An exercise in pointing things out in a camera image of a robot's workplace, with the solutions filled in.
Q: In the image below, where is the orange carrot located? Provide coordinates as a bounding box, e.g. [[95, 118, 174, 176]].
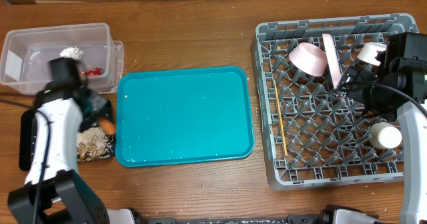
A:
[[97, 117, 116, 135]]

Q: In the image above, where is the red snack wrapper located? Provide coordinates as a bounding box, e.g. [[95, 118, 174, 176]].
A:
[[80, 67, 103, 76]]

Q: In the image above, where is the light green cup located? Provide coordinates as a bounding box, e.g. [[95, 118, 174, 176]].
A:
[[368, 122, 402, 149]]

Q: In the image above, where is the white bowl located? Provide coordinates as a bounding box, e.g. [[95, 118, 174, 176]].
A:
[[357, 42, 387, 66]]

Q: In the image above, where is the white round plate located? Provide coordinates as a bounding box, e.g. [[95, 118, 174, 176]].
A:
[[322, 33, 342, 89]]

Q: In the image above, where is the white tissue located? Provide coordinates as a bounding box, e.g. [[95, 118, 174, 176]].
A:
[[59, 47, 84, 60]]

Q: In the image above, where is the pink bowl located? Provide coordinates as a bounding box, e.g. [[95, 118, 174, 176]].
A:
[[289, 43, 328, 77]]

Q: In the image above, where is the wooden chopstick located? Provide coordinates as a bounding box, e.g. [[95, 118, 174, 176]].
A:
[[273, 79, 288, 157]]

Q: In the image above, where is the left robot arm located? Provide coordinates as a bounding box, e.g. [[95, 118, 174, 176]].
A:
[[7, 57, 109, 223]]

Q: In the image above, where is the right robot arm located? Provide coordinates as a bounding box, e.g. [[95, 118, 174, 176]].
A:
[[338, 32, 426, 223]]

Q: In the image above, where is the grey dishwasher rack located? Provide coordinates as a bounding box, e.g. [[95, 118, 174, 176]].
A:
[[251, 13, 418, 191]]

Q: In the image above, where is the black tray bin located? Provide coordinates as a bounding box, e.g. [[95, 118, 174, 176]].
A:
[[19, 110, 115, 171]]

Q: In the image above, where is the pile of rice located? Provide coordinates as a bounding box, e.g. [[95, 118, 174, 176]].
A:
[[77, 127, 115, 161]]

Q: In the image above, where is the pile of peanuts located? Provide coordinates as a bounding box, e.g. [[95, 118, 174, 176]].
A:
[[77, 135, 106, 161]]

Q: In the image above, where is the teal serving tray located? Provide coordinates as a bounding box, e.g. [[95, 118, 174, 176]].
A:
[[115, 66, 254, 167]]

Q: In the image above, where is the clear plastic bin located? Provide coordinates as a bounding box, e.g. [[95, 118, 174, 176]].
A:
[[1, 23, 124, 95]]

